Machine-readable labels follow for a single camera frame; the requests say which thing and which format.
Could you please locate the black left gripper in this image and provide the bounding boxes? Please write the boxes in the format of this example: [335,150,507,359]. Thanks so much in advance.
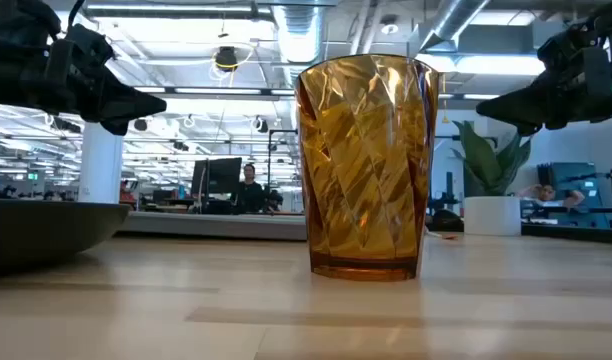
[0,19,168,137]

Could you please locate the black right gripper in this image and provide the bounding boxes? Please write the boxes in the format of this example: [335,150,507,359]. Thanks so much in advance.
[475,19,612,137]

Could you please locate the dark grey plate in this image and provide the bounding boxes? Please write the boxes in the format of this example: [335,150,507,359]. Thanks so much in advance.
[0,198,133,267]

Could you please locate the amber faceted plastic cup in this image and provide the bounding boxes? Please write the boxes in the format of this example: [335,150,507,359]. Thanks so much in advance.
[294,53,440,283]

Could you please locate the white round pillar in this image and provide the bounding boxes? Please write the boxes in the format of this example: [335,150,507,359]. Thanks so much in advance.
[77,122,125,205]

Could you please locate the green leafy plant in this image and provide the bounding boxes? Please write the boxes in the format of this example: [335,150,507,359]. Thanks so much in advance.
[450,119,534,198]

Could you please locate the reclining person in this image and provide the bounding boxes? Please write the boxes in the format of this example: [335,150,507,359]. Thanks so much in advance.
[516,182,586,209]

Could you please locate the teal workstation rack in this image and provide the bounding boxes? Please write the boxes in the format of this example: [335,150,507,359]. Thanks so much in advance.
[520,160,612,231]

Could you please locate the white planter pot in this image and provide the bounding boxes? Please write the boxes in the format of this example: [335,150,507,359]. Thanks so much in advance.
[463,194,523,238]

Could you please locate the black computer monitor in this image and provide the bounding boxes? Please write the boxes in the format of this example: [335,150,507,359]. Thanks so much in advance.
[190,156,244,202]

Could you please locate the black ceiling lamp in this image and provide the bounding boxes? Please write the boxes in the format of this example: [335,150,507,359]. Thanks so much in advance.
[214,45,240,72]

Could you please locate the black round object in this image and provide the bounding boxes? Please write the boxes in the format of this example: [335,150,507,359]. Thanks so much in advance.
[427,208,466,234]

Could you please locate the person in dark top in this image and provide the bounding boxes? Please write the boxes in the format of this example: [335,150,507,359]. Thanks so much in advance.
[230,162,268,216]

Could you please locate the black metal frame stand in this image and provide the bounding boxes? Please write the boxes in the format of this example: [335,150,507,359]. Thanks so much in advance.
[267,128,300,201]

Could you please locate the silver ventilation duct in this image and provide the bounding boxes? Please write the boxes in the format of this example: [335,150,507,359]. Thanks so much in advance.
[270,0,328,91]

